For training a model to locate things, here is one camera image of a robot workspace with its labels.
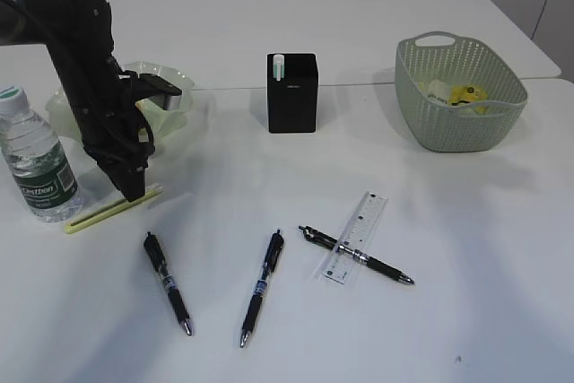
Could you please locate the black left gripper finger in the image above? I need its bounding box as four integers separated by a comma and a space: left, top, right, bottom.
107, 163, 146, 202

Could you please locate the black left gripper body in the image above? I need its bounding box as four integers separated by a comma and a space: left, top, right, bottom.
39, 0, 158, 173

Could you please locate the yellow-green utility knife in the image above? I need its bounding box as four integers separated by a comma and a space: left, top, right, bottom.
64, 184, 163, 235

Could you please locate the clear plastic water bottle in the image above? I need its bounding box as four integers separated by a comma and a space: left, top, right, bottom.
1, 85, 83, 222

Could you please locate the teal white utility knife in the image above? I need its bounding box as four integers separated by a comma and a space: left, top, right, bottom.
272, 53, 285, 82

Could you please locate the yellow white waste paper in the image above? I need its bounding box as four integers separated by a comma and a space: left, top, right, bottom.
418, 79, 488, 107

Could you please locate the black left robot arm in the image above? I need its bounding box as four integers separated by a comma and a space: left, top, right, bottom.
1, 0, 154, 201

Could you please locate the pale green wavy glass plate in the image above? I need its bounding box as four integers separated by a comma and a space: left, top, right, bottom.
46, 61, 195, 144

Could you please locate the black gel pen left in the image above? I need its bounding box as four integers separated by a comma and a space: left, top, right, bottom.
143, 231, 195, 336

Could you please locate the blue black gel pen middle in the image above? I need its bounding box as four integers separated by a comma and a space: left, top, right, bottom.
239, 230, 284, 348

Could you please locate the black square pen holder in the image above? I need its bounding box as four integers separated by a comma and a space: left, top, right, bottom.
266, 53, 318, 134

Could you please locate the black gel pen on ruler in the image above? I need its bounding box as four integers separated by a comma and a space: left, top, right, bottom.
299, 226, 415, 286

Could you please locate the clear plastic ruler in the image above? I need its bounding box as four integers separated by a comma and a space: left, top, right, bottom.
321, 191, 387, 285

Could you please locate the green woven plastic basket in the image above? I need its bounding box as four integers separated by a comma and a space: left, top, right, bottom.
395, 31, 528, 152

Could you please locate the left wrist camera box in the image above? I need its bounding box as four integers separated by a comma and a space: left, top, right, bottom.
134, 74, 183, 111

